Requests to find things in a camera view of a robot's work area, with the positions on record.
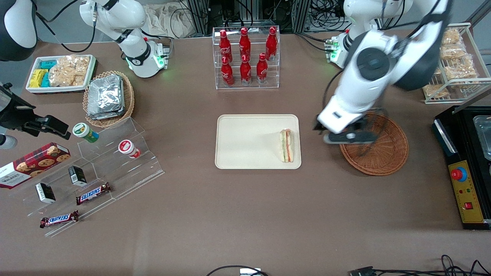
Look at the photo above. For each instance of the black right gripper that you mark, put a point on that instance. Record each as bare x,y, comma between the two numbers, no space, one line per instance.
13,114

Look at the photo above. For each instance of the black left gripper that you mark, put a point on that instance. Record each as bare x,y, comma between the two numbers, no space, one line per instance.
318,126

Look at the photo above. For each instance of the triangle sandwich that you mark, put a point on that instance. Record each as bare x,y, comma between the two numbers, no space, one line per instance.
287,147

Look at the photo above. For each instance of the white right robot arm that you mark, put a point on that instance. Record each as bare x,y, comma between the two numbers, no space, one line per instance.
130,23

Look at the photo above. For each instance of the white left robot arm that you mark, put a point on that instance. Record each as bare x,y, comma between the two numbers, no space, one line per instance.
368,84

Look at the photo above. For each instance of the beige plastic tray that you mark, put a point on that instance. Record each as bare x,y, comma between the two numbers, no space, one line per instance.
249,142

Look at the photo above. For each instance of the brown round wicker basket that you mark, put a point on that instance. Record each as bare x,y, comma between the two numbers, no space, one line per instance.
389,153

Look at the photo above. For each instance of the white rectangular snack tray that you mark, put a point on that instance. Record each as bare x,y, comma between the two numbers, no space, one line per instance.
92,67

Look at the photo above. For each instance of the light oval wicker basket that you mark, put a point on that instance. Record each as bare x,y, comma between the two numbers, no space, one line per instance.
128,99

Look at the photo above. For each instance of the green lid snack cup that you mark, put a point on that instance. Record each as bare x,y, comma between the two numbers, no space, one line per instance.
82,131

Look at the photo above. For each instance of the red tartan cookie box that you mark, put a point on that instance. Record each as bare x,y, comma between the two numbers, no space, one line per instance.
30,166

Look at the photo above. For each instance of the teal snack packet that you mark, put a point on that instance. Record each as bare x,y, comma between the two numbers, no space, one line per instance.
48,64
45,80

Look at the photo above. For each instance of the yellow snack packet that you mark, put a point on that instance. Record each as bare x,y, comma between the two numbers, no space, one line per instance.
37,78

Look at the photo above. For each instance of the small black box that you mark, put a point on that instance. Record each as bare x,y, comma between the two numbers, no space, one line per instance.
78,175
45,193

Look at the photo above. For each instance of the clear bag of rice crackers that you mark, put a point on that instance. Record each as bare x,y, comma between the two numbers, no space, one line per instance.
69,71

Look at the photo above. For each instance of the silver foil packet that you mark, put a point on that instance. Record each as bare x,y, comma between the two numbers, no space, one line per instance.
105,115
105,92

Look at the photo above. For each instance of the clear acrylic bottle rack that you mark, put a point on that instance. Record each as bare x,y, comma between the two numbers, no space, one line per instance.
253,86

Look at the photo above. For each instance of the red cola bottle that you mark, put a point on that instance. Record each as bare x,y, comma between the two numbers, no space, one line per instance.
244,45
225,48
227,73
271,44
245,72
262,70

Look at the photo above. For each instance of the Snickers chocolate bar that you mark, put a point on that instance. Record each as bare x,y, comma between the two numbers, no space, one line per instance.
59,219
93,193

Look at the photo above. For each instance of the red lid snack cup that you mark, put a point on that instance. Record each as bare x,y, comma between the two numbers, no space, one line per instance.
126,147

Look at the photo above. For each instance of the clear acrylic stepped display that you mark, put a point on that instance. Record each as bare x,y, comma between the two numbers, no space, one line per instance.
126,172

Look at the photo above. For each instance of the clear bag of fried snack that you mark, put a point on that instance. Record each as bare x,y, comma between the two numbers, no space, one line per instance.
453,52
461,70
435,90
451,37

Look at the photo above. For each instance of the black control box yellow panel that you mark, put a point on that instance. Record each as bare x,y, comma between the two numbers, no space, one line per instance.
456,138

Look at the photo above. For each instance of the red emergency stop button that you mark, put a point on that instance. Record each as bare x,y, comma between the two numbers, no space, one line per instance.
457,174

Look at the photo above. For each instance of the beige crumpled cloth bag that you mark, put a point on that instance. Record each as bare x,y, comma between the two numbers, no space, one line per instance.
168,21

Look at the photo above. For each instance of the steel pan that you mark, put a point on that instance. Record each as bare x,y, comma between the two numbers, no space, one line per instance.
484,134

